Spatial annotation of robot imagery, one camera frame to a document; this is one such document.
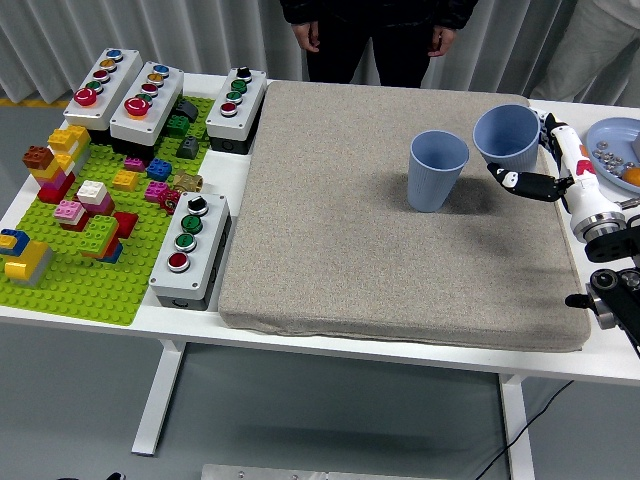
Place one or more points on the person's right hand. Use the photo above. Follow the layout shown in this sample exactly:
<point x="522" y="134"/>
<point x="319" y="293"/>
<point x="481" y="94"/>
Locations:
<point x="306" y="36"/>

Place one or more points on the brass pipe fitting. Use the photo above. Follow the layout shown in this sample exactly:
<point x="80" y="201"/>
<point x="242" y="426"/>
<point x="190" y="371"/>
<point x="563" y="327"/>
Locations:
<point x="187" y="181"/>

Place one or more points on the five-button control box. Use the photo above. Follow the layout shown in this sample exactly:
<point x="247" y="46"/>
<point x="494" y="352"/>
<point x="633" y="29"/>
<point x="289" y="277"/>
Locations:
<point x="162" y="105"/>
<point x="112" y="90"/>

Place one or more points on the white and pink brick stack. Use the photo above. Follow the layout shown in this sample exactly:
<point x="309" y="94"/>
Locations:
<point x="95" y="195"/>

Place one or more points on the green brick assembly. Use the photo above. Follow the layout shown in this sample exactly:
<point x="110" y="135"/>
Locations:
<point x="100" y="235"/>

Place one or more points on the person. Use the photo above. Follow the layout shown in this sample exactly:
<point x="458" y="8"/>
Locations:
<point x="375" y="45"/>
<point x="585" y="50"/>

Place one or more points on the pink and red brick stack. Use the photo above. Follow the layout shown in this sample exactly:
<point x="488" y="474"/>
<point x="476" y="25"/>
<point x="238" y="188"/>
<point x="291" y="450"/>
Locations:
<point x="70" y="212"/>

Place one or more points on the small magenta brick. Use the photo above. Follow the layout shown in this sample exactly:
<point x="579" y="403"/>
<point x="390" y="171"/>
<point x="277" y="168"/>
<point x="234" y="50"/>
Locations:
<point x="134" y="164"/>

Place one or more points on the person's left hand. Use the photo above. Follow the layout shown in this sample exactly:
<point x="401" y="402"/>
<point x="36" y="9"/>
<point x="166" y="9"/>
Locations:
<point x="442" y="41"/>

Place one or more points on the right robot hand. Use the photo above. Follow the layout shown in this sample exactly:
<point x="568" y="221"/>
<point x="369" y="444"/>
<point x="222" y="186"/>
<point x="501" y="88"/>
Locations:
<point x="582" y="190"/>

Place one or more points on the yellow floor tape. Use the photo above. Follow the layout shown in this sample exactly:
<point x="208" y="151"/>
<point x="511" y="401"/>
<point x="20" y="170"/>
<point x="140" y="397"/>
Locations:
<point x="30" y="103"/>

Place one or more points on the blue brick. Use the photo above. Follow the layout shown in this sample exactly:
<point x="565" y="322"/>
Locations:
<point x="159" y="170"/>

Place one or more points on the white table leg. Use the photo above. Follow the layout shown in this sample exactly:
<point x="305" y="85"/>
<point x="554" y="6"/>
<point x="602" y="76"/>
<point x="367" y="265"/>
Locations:
<point x="160" y="400"/>
<point x="517" y="435"/>

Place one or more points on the blue ribbed cup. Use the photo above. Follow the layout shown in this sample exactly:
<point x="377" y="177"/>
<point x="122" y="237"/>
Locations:
<point x="432" y="185"/>
<point x="505" y="135"/>

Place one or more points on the dark grey sloped brick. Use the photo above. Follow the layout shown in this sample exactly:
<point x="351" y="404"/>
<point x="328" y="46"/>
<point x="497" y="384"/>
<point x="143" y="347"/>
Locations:
<point x="187" y="110"/>

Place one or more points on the blue plate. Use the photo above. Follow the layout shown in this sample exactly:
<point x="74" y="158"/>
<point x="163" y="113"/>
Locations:
<point x="617" y="134"/>

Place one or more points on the four-button control box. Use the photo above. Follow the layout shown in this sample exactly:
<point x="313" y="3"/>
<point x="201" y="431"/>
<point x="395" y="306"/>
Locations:
<point x="205" y="250"/>
<point x="245" y="112"/>

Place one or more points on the white curtain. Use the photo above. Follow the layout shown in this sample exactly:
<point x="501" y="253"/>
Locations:
<point x="200" y="30"/>

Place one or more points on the yellow brick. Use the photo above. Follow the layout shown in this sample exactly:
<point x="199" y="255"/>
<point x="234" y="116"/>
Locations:
<point x="125" y="181"/>

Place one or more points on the multicolour brick tower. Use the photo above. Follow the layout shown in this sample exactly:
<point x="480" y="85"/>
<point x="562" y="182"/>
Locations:
<point x="57" y="175"/>

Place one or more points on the grey-brown mat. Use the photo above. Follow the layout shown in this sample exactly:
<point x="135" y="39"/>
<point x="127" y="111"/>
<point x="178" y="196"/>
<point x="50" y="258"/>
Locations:
<point x="350" y="250"/>

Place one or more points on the small orange object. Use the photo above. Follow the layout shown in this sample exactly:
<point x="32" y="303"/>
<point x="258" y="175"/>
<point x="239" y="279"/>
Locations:
<point x="632" y="175"/>

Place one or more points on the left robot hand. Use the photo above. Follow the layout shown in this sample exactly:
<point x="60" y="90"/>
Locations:
<point x="115" y="476"/>

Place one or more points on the blue yellow grey brick assembly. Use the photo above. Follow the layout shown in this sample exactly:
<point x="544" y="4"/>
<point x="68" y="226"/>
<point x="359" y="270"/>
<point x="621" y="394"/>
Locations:
<point x="27" y="260"/>

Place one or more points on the green studded baseplate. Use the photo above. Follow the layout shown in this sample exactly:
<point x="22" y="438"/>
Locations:
<point x="85" y="295"/>

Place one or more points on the dark green brick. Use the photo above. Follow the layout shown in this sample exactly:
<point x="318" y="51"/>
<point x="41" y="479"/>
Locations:
<point x="177" y="126"/>

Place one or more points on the red gear piece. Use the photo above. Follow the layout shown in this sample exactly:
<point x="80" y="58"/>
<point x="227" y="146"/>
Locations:
<point x="170" y="201"/>

